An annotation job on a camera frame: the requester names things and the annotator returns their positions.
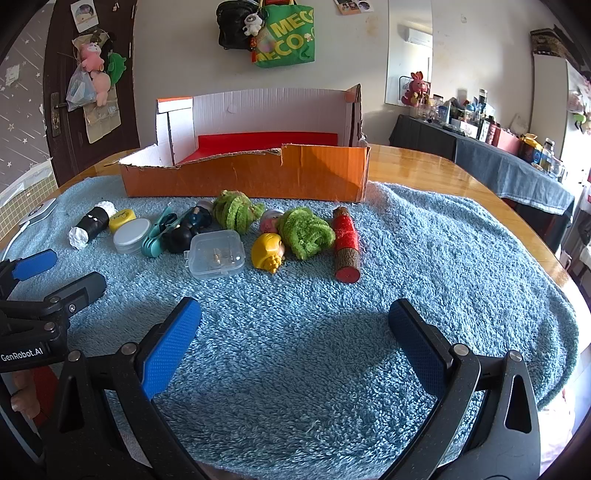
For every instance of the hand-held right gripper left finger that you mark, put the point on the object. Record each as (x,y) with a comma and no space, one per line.
(171,353)

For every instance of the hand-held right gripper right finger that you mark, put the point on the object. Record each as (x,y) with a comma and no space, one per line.
(415,353)

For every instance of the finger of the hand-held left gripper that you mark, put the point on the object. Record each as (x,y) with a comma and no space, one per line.
(81,287)
(34,266)

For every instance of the black and white roll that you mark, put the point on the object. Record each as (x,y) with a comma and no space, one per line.
(92,224)

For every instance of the white round tin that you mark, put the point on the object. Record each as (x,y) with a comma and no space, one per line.
(131,235)

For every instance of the yellow round cap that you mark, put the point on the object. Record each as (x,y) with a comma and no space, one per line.
(122,220)

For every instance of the red wooden stick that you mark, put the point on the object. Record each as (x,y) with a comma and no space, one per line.
(346,240)

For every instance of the yellow toy figure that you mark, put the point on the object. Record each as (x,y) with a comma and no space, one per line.
(268,251)

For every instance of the green fuzzy scrunchie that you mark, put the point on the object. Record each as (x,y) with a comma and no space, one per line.
(304,233)
(238,210)

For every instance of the small pink toy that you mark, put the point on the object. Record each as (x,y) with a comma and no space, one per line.
(271,220)

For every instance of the orange cardboard box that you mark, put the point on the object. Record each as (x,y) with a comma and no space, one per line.
(277,175)

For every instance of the person's left hand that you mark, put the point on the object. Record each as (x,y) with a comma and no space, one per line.
(24,398)

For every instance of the white square device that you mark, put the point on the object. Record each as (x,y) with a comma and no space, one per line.
(40,211)

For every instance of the teal plastic clip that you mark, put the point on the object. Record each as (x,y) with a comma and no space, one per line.
(154,241)

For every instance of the black round-headed figurine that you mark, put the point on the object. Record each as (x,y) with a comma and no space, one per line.
(178,240)

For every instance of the clear plastic case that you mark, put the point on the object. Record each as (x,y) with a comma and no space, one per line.
(214,254)

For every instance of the blue fluffy towel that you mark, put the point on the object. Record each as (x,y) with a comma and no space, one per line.
(300,286)

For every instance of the dark blue figurine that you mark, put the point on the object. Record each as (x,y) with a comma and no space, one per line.
(198,217)

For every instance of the beige hanging pouch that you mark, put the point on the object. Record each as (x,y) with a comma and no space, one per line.
(101,124)

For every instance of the clear plastic bag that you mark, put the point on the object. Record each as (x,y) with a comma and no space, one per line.
(78,92)

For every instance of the wooden table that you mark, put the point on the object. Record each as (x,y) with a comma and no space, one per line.
(415,161)

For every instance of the blue cloth covered side table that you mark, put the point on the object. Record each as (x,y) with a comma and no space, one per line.
(508,175)

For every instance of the dark wooden door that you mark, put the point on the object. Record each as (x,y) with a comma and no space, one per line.
(60,55)

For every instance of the green plush toy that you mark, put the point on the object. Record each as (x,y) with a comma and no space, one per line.
(116,67)

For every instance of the pink plush toy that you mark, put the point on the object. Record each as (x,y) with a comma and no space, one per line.
(94,57)

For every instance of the row of bottles and jars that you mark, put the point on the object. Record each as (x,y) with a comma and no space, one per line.
(485,124)

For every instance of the door sticker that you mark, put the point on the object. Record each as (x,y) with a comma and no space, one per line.
(84,14)

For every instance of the pink rabbit plush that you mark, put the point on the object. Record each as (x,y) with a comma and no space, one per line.
(415,87)

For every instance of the black bag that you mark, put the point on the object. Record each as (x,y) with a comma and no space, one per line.
(231,25)

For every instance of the white cabinet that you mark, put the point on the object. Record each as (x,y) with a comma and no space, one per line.
(554,83)

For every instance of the panda plush charm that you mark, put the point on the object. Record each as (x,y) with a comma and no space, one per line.
(253,24)

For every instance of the green tote bag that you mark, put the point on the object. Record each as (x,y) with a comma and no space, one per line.
(286,37)

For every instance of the wall mirror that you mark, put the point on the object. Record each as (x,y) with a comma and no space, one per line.
(408,64)

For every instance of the wall photos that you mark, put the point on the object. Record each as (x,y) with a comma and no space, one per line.
(353,5)

